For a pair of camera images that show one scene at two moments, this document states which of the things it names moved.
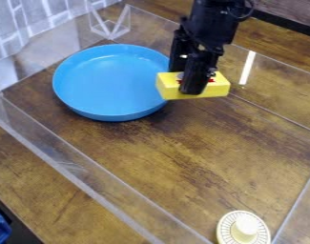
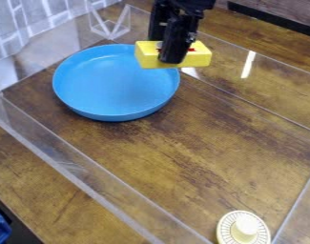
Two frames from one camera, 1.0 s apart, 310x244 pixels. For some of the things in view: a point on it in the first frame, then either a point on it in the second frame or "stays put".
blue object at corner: x=0 y=228 stays put
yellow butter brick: x=167 y=85 -> x=198 y=55
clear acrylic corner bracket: x=106 y=28 stays put
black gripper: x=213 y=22 -> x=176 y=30
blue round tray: x=106 y=82 stays put
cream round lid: x=239 y=227 stays put
